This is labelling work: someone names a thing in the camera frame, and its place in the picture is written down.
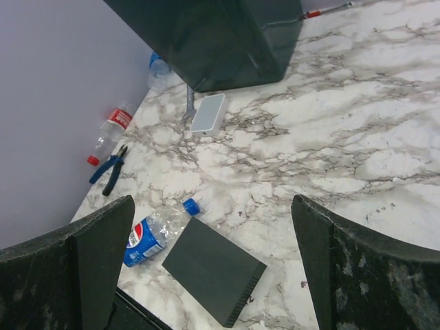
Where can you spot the blue water bottle far left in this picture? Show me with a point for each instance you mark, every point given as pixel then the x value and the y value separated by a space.
pixel 159 72

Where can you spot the red handled screwdriver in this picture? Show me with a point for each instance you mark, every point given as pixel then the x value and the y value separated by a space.
pixel 317 13

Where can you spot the steel wrench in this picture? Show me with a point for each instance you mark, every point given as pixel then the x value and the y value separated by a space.
pixel 190 107

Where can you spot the white smartphone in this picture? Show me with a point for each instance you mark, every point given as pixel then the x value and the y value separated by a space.
pixel 209 116

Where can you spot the dark green bin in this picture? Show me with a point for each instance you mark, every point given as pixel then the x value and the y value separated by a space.
pixel 217 45

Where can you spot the black flat box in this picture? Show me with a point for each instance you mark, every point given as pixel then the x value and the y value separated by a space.
pixel 217 273

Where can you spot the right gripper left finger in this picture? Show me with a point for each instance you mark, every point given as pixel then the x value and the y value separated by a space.
pixel 67 278

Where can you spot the red cola bottle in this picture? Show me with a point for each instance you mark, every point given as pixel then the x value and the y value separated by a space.
pixel 109 136

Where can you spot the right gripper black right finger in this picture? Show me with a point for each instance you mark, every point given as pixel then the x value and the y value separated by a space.
pixel 362 279

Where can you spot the Pepsi bottle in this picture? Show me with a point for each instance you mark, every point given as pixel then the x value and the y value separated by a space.
pixel 157 230

